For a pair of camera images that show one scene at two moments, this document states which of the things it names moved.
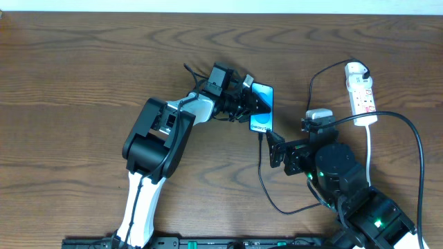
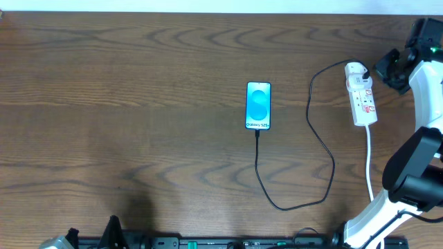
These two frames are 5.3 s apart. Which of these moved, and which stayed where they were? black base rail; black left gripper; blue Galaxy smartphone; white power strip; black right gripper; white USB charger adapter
Moved: black right gripper; black left gripper
Stayed: white power strip; white USB charger adapter; black base rail; blue Galaxy smartphone
